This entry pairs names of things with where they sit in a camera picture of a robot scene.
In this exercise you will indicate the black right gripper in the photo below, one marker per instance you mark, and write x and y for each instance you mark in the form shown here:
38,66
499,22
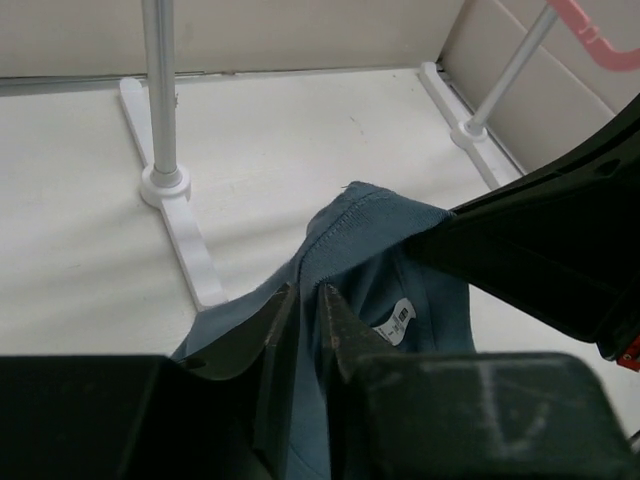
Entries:
560,244

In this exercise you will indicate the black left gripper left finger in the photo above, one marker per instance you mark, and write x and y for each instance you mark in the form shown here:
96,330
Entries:
221,413

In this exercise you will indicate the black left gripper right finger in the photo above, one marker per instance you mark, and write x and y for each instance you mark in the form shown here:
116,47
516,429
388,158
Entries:
395,415

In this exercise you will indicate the blue t shirt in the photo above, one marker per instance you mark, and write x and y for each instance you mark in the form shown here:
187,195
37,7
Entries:
354,244

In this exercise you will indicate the pink plastic hanger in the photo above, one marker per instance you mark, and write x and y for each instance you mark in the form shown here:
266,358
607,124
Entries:
594,43

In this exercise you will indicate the white metal clothes rack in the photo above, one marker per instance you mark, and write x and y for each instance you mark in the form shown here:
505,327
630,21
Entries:
166,186

